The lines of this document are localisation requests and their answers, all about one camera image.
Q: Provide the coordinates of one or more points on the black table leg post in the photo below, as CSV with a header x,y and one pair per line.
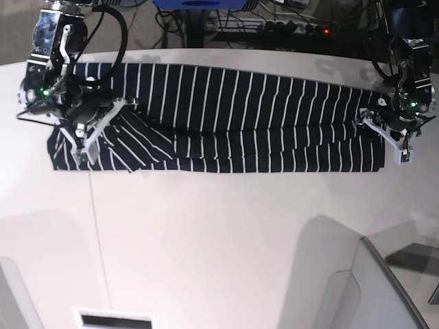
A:
x,y
195,21

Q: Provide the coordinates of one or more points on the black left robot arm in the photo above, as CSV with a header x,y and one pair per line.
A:
x,y
407,28

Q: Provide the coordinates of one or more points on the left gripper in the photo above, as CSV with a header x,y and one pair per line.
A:
x,y
400,123

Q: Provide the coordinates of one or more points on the blue box on stand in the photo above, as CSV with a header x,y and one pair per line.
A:
x,y
199,4

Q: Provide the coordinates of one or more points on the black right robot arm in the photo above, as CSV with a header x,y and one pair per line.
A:
x,y
50,86

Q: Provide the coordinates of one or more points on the grey monitor edge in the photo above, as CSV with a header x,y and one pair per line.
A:
x,y
384,303

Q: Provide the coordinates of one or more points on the black power strip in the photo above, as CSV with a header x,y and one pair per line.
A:
x,y
235,25

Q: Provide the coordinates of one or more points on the navy white striped t-shirt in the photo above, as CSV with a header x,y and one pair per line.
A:
x,y
215,120

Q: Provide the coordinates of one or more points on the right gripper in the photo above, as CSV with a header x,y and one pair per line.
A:
x,y
78,112

